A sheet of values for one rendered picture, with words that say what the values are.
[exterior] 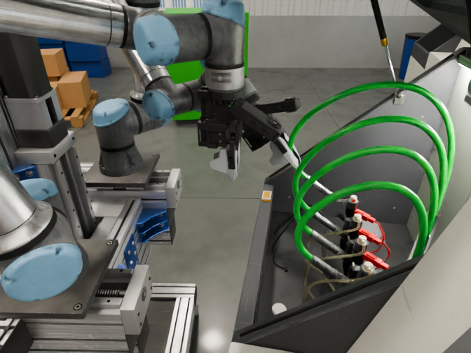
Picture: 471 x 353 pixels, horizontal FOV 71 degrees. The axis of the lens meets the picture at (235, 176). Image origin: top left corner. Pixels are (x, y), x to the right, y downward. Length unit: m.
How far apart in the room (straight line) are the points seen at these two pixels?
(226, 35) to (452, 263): 0.48
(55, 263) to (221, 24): 0.47
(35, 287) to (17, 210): 0.13
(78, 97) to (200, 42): 4.35
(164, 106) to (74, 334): 0.57
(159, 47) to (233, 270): 1.81
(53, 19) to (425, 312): 0.69
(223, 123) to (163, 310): 1.29
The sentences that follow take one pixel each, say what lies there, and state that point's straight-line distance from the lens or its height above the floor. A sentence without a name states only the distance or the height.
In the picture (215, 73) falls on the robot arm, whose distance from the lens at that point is 0.63.
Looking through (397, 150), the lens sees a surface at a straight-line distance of 0.67.
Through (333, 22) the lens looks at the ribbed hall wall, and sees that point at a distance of 7.48.
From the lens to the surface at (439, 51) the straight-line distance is 4.14.
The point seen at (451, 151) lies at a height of 1.28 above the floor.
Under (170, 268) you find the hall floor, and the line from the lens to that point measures 2.26.
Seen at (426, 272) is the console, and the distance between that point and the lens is 0.55.
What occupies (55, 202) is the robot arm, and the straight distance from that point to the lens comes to 0.74.
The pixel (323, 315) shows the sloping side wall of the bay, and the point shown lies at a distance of 0.66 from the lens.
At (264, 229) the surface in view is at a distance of 1.04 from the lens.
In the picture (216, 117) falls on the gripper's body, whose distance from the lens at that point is 0.68.
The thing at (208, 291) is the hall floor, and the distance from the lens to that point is 2.11.
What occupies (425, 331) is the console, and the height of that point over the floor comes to 1.22.
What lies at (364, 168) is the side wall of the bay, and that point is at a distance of 1.23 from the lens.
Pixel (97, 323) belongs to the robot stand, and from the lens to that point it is 0.88.
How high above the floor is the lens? 1.61
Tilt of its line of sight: 31 degrees down
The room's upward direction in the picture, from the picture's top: straight up
